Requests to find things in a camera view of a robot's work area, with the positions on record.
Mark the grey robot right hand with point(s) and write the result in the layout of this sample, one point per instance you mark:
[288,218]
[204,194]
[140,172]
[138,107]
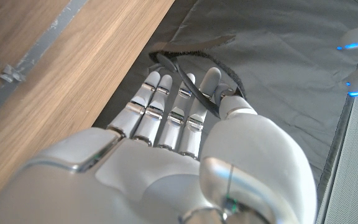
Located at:
[154,180]

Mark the black backdrop curtain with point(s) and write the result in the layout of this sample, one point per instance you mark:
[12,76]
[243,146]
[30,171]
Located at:
[284,68]

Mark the grey tape outline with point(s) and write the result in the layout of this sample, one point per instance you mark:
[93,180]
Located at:
[39,49]

